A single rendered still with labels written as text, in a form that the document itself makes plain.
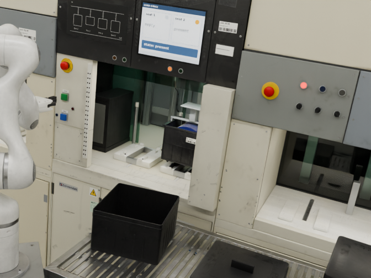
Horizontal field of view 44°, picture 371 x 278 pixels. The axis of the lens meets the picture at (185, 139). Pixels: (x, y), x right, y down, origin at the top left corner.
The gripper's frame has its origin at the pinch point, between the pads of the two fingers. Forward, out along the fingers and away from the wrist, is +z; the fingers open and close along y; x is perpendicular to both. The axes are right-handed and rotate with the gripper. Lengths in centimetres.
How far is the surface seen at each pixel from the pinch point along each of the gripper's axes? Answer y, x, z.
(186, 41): 58, 35, 9
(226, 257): 97, -34, -25
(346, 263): 136, -19, -30
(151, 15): 42, 43, 9
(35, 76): -17.4, 6.3, 9.2
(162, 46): 48, 32, 9
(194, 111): 55, -1, 37
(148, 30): 41, 37, 9
